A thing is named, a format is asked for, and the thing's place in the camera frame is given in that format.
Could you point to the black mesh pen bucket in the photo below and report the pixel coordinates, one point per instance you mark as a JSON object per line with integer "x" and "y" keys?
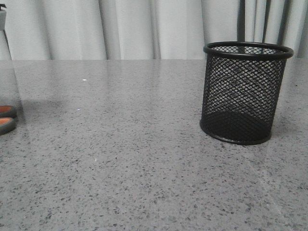
{"x": 241, "y": 90}

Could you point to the grey orange handled scissors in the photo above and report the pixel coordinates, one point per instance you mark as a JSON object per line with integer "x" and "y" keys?
{"x": 7, "y": 118}

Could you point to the grey pleated curtain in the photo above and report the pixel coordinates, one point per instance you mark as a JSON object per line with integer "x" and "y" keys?
{"x": 146, "y": 29}

